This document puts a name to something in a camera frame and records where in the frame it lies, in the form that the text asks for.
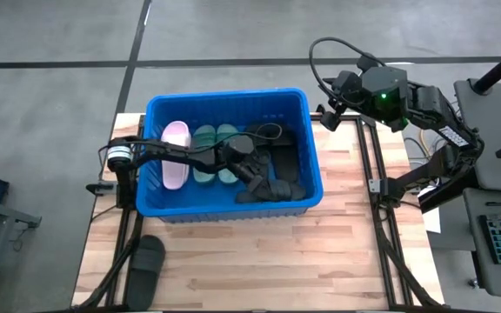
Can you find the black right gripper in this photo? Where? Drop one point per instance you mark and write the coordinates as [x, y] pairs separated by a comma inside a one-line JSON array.
[[348, 89]]

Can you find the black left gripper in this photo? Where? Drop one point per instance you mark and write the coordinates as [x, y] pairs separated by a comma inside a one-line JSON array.
[[244, 158]]

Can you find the green foam slide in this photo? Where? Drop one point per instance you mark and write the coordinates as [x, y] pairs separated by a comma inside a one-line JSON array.
[[228, 132], [203, 135]]

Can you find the pink foam slide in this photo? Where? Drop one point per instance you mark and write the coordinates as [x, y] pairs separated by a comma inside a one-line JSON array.
[[175, 169]]

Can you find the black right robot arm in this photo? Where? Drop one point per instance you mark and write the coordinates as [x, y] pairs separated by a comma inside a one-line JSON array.
[[433, 108]]

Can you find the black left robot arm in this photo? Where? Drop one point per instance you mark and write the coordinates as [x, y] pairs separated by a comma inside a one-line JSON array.
[[168, 154]]

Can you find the blue plastic bin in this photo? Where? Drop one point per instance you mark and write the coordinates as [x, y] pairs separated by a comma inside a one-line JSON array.
[[233, 213]]

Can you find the black flat panel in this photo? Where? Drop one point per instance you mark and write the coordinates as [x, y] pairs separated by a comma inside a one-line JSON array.
[[446, 195]]

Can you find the white paper sheet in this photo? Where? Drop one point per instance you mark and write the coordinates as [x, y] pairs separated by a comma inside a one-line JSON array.
[[433, 219]]

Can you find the grey workstation desk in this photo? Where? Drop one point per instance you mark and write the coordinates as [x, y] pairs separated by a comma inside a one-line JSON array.
[[489, 121]]

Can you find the black metal pole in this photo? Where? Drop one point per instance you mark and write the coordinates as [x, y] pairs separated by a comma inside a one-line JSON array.
[[500, 67]]

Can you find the black aluminium frame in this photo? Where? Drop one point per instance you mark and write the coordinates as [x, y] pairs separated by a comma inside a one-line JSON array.
[[122, 243], [385, 243]]

